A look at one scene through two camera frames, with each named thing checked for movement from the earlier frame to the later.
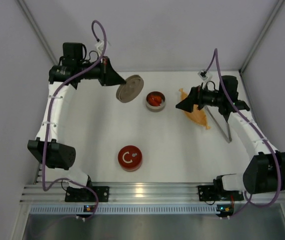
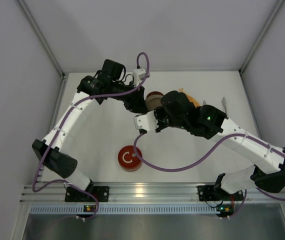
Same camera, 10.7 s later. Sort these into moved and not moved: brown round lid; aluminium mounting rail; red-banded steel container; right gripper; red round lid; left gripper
Moved: brown round lid; left gripper; right gripper
Not moved: aluminium mounting rail; red round lid; red-banded steel container
